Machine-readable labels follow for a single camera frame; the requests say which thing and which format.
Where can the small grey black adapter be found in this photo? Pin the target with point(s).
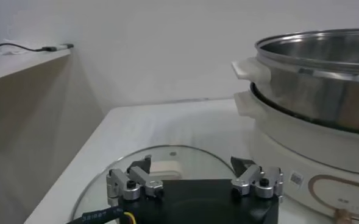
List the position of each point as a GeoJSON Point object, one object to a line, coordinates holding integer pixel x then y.
{"type": "Point", "coordinates": [55, 47]}

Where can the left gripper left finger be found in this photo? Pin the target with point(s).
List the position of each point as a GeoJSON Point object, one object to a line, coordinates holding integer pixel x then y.
{"type": "Point", "coordinates": [124, 185]}

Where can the white electric pot base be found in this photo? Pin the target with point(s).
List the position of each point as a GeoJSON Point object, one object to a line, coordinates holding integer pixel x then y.
{"type": "Point", "coordinates": [289, 143]}

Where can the stainless steel steamer basket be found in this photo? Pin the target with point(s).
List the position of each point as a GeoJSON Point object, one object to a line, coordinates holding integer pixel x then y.
{"type": "Point", "coordinates": [319, 91]}

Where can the white side desk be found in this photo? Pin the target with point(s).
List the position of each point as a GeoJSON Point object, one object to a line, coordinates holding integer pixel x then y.
{"type": "Point", "coordinates": [14, 65]}

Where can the small white desk object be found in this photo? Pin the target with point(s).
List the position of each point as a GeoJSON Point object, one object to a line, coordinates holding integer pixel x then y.
{"type": "Point", "coordinates": [11, 50]}

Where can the round glass pot lid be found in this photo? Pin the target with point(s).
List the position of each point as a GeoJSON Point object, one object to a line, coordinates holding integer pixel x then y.
{"type": "Point", "coordinates": [197, 164]}

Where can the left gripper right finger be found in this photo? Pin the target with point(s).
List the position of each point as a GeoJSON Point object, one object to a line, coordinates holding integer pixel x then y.
{"type": "Point", "coordinates": [249, 179]}

